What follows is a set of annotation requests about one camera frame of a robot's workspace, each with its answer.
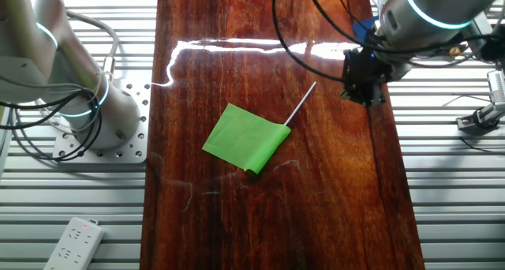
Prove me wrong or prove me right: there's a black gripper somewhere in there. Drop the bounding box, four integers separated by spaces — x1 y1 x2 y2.
341 47 391 108

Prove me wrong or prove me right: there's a green flag with white pole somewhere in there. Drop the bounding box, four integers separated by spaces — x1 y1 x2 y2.
201 81 318 175

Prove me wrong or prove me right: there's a blue box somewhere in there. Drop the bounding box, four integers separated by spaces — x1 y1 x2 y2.
351 16 380 44

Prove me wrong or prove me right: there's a dark red wooden board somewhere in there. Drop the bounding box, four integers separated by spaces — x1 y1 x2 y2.
140 0 426 270

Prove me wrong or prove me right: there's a white power strip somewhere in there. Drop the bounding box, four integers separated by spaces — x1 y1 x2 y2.
43 216 106 270

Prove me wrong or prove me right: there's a gray wrist camera bracket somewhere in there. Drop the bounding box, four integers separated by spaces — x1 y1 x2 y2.
386 61 412 84

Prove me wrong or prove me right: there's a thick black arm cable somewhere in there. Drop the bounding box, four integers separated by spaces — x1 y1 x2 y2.
271 0 346 83

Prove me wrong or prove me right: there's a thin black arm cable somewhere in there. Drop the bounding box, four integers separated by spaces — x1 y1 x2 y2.
305 0 505 54

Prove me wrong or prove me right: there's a thin black table cable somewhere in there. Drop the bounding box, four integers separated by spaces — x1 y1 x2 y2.
458 137 505 153

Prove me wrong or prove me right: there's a silver ribbed camera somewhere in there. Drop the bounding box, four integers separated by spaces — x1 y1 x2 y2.
487 68 505 105

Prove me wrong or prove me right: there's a gray base cable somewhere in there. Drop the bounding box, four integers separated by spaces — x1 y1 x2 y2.
65 9 120 82

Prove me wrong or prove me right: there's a black base cable bundle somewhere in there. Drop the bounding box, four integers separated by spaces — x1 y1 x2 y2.
0 86 104 163

